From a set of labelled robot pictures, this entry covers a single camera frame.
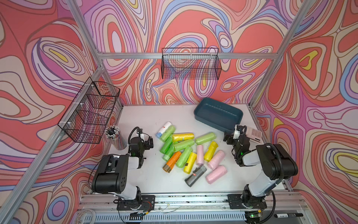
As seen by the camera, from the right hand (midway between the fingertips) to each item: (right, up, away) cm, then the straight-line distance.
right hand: (231, 134), depth 95 cm
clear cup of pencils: (-76, +2, -13) cm, 77 cm away
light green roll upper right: (-18, -3, 0) cm, 18 cm away
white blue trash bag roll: (-51, 0, +1) cm, 51 cm away
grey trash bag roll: (-29, -24, -17) cm, 41 cm away
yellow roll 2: (-30, -17, -10) cm, 35 cm away
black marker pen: (+14, -38, -27) cm, 48 cm away
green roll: (-45, 0, +2) cm, 45 cm away
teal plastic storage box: (-3, +12, +14) cm, 19 cm away
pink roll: (-13, -14, -9) cm, 21 cm away
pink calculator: (+18, -1, +3) cm, 18 cm away
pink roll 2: (-14, -22, -14) cm, 30 cm away
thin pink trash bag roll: (-23, -13, -7) cm, 27 cm away
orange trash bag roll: (-41, -16, -10) cm, 45 cm away
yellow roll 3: (-18, -13, -7) cm, 23 cm away
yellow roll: (-34, -2, -2) cm, 35 cm away
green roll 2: (-45, -7, -2) cm, 46 cm away
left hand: (-60, -2, -1) cm, 60 cm away
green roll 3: (-35, -7, -6) cm, 36 cm away
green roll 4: (-43, -12, -7) cm, 45 cm away
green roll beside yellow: (-34, -13, -9) cm, 37 cm away
